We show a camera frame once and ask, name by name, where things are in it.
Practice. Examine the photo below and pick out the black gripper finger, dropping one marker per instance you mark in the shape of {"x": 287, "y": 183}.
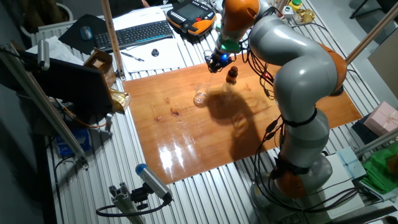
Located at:
{"x": 219, "y": 68}
{"x": 211, "y": 68}

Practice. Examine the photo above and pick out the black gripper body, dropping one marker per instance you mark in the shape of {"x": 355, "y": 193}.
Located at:
{"x": 219, "y": 59}

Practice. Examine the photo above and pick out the person forearm in dark sleeve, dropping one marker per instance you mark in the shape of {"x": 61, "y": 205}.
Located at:
{"x": 124, "y": 7}

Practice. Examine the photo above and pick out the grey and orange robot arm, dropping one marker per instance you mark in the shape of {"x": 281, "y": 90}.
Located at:
{"x": 298, "y": 77}

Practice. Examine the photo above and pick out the amber glass bottle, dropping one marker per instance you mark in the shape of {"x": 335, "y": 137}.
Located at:
{"x": 231, "y": 76}

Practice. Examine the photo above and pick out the clear glass beaker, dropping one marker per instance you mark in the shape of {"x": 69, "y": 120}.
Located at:
{"x": 227, "y": 89}
{"x": 201, "y": 98}

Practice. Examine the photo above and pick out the white rounded object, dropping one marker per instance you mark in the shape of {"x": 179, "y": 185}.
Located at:
{"x": 217, "y": 23}

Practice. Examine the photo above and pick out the white paper sheet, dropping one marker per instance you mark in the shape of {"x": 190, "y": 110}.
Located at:
{"x": 161, "y": 62}

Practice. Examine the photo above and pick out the black and orange teach pendant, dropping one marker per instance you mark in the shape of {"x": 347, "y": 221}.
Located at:
{"x": 191, "y": 17}

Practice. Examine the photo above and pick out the black bottle cap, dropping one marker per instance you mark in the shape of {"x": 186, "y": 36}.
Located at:
{"x": 155, "y": 52}

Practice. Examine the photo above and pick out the brown wooden board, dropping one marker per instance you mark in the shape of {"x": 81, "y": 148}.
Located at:
{"x": 186, "y": 130}

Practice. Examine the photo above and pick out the black pen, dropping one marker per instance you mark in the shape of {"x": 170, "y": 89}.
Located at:
{"x": 132, "y": 56}

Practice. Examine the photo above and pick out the white button box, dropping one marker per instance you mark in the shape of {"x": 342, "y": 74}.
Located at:
{"x": 288, "y": 11}

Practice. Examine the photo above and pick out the black computer keyboard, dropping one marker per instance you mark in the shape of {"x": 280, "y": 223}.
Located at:
{"x": 133, "y": 34}

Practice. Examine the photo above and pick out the white paper stack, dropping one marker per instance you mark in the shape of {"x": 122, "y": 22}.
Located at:
{"x": 140, "y": 17}

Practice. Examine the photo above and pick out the yellow button box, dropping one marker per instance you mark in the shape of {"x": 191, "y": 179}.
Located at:
{"x": 295, "y": 5}

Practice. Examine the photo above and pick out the gold crumpled wrapper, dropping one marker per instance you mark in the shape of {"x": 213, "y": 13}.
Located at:
{"x": 304, "y": 16}

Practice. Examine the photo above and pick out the gold foil bag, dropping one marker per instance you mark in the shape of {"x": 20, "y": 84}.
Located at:
{"x": 120, "y": 101}

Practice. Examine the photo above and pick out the small brown cardboard box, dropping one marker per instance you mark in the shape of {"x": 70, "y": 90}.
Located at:
{"x": 99, "y": 63}

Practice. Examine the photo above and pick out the black metal screw clamp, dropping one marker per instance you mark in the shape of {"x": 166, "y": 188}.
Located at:
{"x": 338, "y": 91}

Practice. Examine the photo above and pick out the blue computer mouse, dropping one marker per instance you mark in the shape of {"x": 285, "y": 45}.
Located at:
{"x": 86, "y": 33}

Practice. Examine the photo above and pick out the black laptop screen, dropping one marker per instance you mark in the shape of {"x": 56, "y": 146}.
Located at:
{"x": 74, "y": 87}

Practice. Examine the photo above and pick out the black mouse pad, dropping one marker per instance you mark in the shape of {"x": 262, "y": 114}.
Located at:
{"x": 71, "y": 37}

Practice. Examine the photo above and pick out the dark blue box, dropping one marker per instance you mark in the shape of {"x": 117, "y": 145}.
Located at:
{"x": 362, "y": 130}

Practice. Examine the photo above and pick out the crumpled white papers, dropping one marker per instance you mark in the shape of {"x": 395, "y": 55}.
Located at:
{"x": 56, "y": 51}

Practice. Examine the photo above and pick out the blue plastic packet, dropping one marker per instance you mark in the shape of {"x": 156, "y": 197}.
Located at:
{"x": 73, "y": 143}

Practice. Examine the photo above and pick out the white rimmed basket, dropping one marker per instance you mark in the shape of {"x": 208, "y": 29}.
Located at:
{"x": 65, "y": 9}

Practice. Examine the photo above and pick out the light blue box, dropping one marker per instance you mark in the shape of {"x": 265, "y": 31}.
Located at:
{"x": 351, "y": 161}

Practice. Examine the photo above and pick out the black office chair base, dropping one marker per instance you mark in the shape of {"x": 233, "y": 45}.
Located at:
{"x": 373, "y": 6}

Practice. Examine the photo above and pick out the brown cardboard panel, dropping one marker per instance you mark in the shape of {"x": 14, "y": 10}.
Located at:
{"x": 385, "y": 68}

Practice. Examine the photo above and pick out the pink gift box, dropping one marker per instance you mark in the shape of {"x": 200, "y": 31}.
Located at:
{"x": 382, "y": 119}

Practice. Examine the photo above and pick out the short aluminium profile bar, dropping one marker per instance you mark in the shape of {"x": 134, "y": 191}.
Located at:
{"x": 376, "y": 142}

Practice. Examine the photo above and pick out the slanted aluminium profile bar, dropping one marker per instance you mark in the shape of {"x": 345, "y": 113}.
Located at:
{"x": 40, "y": 102}

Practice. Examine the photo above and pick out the green cloth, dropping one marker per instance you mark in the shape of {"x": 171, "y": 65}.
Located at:
{"x": 379, "y": 171}

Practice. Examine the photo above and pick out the tan upright frame post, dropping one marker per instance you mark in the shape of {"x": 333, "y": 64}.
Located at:
{"x": 112, "y": 37}

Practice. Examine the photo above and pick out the silver camera with blue end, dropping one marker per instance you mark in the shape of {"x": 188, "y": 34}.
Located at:
{"x": 154, "y": 182}

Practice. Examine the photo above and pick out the tan slanted frame post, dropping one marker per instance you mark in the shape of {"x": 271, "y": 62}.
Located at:
{"x": 370, "y": 37}

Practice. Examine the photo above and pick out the grey aluminium camera mount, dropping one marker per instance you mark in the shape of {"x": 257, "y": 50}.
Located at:
{"x": 124, "y": 202}

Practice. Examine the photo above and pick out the silver depth camera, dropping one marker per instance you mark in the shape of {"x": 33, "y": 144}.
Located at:
{"x": 43, "y": 54}

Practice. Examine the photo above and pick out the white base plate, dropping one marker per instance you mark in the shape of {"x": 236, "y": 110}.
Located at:
{"x": 345, "y": 193}

